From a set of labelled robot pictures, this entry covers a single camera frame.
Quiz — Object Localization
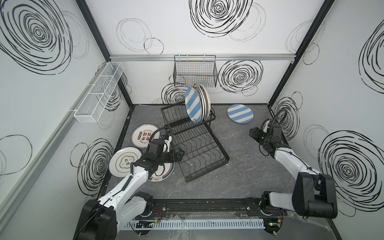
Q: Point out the red green rimmed plate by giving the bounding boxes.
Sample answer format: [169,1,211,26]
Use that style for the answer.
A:
[149,163,175,182]

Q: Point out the blue striped plate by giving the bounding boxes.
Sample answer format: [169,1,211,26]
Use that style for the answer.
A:
[227,104,254,124]
[185,87,203,123]

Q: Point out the black wire dish rack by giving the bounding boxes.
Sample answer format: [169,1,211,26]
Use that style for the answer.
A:
[161,102,230,183]

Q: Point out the white plate black outline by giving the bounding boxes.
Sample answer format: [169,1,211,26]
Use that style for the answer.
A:
[109,147,142,178]

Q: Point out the cream floral plate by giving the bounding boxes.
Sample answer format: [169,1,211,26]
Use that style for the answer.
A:
[199,85,211,119]

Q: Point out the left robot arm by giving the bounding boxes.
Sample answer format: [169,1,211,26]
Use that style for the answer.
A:
[73,136,184,240]

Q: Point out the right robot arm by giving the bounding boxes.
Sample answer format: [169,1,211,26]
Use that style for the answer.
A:
[249,125,338,219]

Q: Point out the white plate red characters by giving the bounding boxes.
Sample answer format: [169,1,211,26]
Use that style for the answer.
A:
[131,124,158,149]

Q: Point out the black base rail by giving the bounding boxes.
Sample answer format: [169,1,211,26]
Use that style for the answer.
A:
[136,198,293,220]

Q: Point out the white slotted cable duct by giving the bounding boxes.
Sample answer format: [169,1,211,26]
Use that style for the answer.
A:
[123,219,265,231]

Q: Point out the white mesh wall shelf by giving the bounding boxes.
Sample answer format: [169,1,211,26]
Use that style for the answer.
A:
[74,62,124,123]

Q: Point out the black wire wall basket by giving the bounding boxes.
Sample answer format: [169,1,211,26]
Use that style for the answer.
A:
[173,55,219,88]

